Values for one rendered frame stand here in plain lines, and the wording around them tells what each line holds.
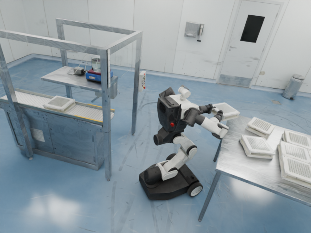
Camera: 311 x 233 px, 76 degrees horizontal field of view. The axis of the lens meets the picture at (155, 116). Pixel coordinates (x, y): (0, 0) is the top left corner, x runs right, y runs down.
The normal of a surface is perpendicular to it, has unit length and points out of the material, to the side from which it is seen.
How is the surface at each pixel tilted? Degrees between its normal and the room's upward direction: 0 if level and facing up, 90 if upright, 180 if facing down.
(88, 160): 90
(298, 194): 0
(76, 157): 90
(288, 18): 90
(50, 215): 0
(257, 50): 90
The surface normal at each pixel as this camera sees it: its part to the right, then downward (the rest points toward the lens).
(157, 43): -0.11, 0.52
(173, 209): 0.11, -0.84
